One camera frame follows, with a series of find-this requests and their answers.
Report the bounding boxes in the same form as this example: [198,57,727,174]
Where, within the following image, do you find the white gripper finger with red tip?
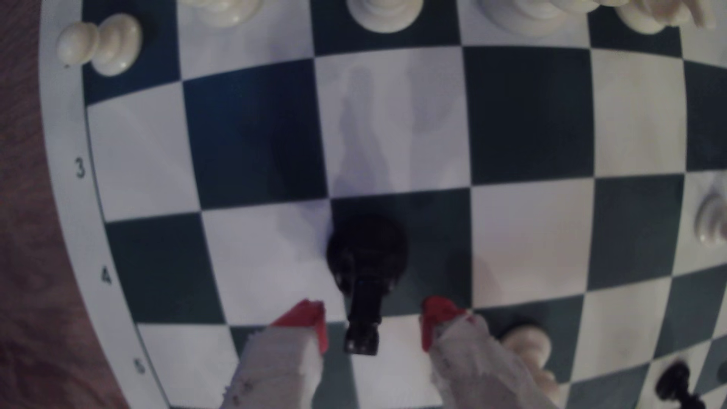
[220,300,329,409]
[420,297,560,409]

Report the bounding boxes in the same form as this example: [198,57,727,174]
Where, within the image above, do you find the black chess knight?
[325,213,410,356]

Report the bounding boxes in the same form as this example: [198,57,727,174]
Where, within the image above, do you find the white chess pawn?
[182,0,265,29]
[56,12,143,77]
[346,0,424,34]
[694,190,727,248]
[500,324,563,407]

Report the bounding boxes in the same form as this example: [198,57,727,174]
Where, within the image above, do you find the black chess pawn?
[654,361,705,409]

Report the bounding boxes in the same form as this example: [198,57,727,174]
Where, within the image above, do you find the green white chess mat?
[39,0,727,409]

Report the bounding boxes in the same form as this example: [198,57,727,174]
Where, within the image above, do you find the white chess queen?
[480,0,611,37]

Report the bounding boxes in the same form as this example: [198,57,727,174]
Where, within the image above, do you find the white chess knight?
[613,0,718,36]

